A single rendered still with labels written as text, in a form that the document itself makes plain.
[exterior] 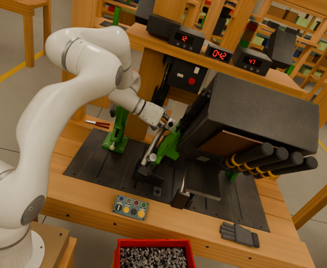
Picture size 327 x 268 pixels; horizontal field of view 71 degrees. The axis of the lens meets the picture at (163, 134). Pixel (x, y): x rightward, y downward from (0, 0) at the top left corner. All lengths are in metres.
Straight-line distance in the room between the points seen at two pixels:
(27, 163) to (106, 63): 0.30
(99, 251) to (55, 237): 1.05
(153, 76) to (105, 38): 0.61
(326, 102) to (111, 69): 1.22
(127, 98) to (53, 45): 0.47
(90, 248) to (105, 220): 0.89
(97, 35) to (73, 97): 0.22
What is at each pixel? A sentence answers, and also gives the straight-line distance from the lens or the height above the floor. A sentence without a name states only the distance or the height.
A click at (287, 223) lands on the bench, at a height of 0.88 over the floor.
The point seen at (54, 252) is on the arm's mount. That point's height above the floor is 0.95.
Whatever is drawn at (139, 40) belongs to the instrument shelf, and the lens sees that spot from 1.14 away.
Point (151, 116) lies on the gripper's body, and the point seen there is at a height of 1.25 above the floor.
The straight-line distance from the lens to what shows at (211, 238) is 1.19.
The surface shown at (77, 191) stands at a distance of 1.16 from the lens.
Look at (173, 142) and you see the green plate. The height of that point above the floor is 1.21.
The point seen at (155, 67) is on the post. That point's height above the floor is 1.38.
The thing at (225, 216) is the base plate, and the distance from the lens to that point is 1.31.
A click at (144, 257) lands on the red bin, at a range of 1.06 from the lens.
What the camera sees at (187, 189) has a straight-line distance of 0.98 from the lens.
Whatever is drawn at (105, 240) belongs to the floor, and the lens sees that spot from 2.06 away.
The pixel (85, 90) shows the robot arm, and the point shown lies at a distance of 0.62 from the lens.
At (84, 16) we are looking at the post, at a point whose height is 1.52.
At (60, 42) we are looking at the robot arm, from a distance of 0.69.
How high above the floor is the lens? 1.82
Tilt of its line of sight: 35 degrees down
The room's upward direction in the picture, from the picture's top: 20 degrees clockwise
